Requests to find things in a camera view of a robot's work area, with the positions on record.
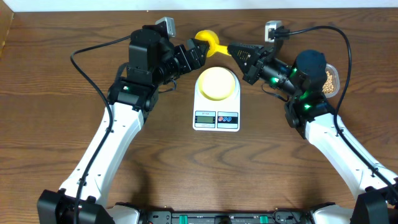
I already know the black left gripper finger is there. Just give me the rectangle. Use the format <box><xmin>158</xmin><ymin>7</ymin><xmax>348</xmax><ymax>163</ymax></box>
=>
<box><xmin>187</xmin><ymin>39</ymin><xmax>210</xmax><ymax>58</ymax></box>
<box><xmin>191</xmin><ymin>51</ymin><xmax>206</xmax><ymax>69</ymax></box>

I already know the yellow plastic measuring scoop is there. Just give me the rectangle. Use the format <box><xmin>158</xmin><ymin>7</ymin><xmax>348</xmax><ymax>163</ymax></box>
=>
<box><xmin>195</xmin><ymin>30</ymin><xmax>230</xmax><ymax>57</ymax></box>

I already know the pale yellow bowl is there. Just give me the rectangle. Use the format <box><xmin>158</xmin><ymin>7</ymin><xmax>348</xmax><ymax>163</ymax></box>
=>
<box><xmin>197</xmin><ymin>67</ymin><xmax>236</xmax><ymax>101</ymax></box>

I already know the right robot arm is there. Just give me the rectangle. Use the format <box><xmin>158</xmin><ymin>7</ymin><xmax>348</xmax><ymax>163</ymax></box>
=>
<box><xmin>227</xmin><ymin>41</ymin><xmax>397</xmax><ymax>223</ymax></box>

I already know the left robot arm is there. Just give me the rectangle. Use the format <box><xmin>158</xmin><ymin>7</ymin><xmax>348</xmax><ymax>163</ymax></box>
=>
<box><xmin>37</xmin><ymin>21</ymin><xmax>210</xmax><ymax>223</ymax></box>

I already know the white digital kitchen scale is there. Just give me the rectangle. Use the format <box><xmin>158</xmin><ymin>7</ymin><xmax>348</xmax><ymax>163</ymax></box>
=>
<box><xmin>192</xmin><ymin>71</ymin><xmax>241</xmax><ymax>132</ymax></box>

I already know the soybeans pile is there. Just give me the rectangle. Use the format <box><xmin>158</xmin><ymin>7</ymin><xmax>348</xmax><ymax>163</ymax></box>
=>
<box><xmin>323</xmin><ymin>71</ymin><xmax>335</xmax><ymax>94</ymax></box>

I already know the clear plastic container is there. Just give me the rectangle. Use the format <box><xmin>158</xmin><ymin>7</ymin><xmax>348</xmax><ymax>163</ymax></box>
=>
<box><xmin>323</xmin><ymin>63</ymin><xmax>340</xmax><ymax>98</ymax></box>

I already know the black right camera cable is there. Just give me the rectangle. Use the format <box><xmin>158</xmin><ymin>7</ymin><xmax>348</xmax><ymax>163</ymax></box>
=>
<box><xmin>270</xmin><ymin>25</ymin><xmax>398</xmax><ymax>200</ymax></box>

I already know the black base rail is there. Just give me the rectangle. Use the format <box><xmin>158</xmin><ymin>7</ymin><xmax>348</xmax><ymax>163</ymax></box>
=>
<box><xmin>138</xmin><ymin>208</ymin><xmax>315</xmax><ymax>224</ymax></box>

